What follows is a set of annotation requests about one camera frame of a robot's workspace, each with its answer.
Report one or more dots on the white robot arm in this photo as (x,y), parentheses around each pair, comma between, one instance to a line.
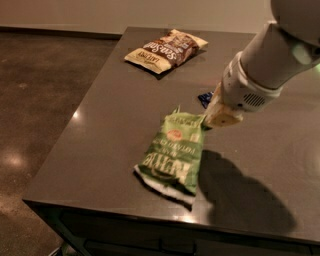
(287,46)

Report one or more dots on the green Kettle chip bag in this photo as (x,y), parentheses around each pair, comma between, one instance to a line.
(171,164)

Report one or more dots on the brown sea salt chip bag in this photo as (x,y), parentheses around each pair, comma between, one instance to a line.
(167,52)

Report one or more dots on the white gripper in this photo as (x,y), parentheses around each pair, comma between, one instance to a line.
(242,87)

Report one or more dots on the dark table frame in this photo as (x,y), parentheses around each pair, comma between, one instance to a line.
(97,233)

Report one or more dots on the blue rxbar wrapper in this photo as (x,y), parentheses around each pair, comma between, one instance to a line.
(205,99)

